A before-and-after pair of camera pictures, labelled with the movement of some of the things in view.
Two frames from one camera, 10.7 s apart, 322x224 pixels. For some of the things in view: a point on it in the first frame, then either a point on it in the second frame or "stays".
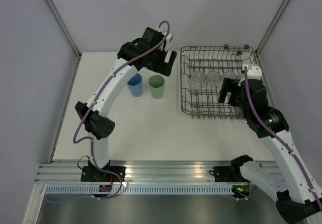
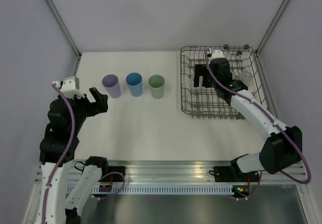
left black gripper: x=163 y=68 to x=101 y=104
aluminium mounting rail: x=138 y=172 stays
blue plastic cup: x=135 y=84 stays
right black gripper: x=231 y=85 to x=201 y=70
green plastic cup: x=156 y=83 stays
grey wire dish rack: x=202 y=70 stays
